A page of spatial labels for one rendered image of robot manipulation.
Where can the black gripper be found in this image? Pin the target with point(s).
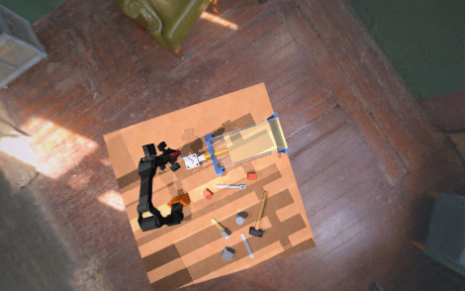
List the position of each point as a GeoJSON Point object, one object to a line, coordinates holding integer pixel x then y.
{"type": "Point", "coordinates": [165, 156]}

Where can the black-headed hammer with wooden handle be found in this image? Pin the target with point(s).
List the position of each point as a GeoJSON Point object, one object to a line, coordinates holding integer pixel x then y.
{"type": "Point", "coordinates": [256, 231]}

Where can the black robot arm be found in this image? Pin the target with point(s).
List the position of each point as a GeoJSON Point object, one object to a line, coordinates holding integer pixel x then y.
{"type": "Point", "coordinates": [147, 169]}

